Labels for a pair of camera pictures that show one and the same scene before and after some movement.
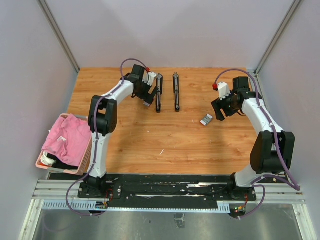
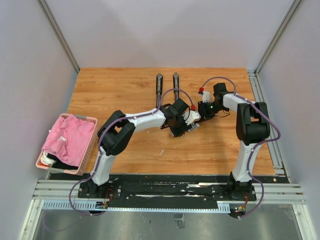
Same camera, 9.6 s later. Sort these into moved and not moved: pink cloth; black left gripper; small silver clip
Moved: small silver clip; black left gripper
Not moved: pink cloth
